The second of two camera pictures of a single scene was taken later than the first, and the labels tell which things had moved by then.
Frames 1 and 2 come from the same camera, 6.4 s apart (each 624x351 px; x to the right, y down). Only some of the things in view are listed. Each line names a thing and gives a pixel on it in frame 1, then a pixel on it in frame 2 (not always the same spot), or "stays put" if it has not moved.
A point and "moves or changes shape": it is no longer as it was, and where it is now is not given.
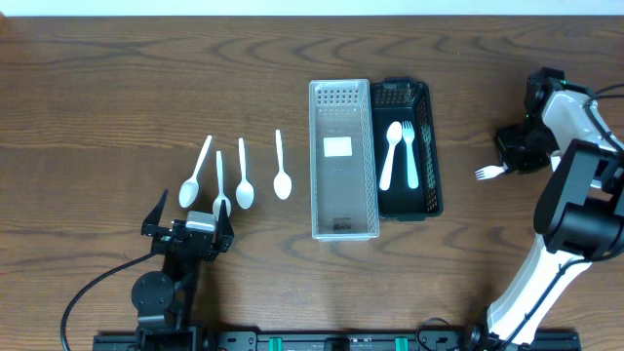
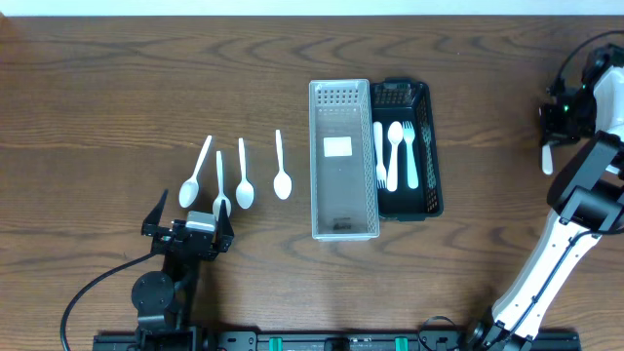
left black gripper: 182,244 stays put
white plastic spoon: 222,197 stays put
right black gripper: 514,161 to 558,131
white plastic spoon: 190,189 stays put
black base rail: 357,340 stays put
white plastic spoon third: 245,192 stays put
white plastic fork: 490,172 to 381,175
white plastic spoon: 394,135 moves or changes shape
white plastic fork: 409,135 stays put
